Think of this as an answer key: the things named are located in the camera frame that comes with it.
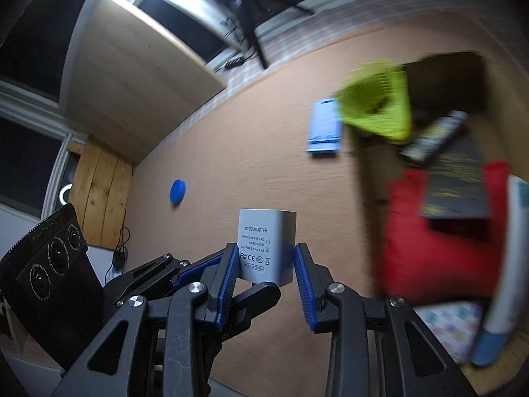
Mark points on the patterned tissue pack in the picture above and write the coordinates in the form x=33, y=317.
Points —
x=446, y=326

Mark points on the white window frame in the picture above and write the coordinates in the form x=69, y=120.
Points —
x=29, y=99

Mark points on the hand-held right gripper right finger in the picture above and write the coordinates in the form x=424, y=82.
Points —
x=306, y=289

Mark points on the checked bed sheet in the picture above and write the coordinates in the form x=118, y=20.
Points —
x=330, y=20

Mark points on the white charger adapter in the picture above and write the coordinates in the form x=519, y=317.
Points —
x=264, y=240

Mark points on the blue round lid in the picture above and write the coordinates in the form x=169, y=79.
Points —
x=177, y=191

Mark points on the blue-capped marker pen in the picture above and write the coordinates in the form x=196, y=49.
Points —
x=434, y=138

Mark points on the black power strip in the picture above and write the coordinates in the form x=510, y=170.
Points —
x=233, y=63

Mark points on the yellow shuttlecock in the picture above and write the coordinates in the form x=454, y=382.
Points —
x=372, y=103

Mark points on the light wooden panel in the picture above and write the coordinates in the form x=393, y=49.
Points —
x=136, y=91

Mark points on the black tripod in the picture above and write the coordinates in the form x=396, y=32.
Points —
x=258, y=45

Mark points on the red fabric pouch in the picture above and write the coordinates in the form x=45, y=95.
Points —
x=434, y=256

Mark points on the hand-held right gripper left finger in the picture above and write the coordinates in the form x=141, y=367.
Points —
x=227, y=281

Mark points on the white lotion tube blue cap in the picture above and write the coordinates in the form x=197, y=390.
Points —
x=508, y=277

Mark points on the pine wood board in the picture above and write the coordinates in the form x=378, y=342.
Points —
x=99, y=190

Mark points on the black card gold print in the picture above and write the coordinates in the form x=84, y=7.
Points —
x=454, y=182

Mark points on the blue phone stand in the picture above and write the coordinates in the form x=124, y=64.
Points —
x=324, y=128

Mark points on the cardboard box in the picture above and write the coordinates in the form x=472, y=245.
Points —
x=372, y=161

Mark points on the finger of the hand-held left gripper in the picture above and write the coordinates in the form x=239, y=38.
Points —
x=144, y=275
x=254, y=297

